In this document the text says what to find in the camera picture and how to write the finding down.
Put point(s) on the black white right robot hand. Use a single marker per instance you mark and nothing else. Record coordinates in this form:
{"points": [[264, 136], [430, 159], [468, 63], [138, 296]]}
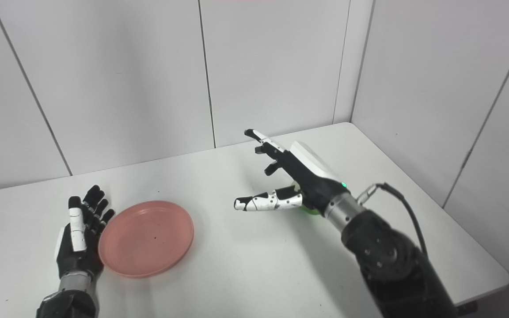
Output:
{"points": [[309, 181]]}

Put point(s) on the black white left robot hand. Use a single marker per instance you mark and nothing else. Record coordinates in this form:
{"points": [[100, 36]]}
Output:
{"points": [[71, 258]]}

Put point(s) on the green white toy cabbage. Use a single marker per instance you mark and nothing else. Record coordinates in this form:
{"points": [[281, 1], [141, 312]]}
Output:
{"points": [[309, 211]]}

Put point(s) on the pink round plate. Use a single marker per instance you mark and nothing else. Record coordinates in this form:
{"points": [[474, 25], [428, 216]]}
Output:
{"points": [[146, 238]]}

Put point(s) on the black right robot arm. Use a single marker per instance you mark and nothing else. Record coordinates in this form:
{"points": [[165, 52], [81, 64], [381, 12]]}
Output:
{"points": [[387, 256]]}

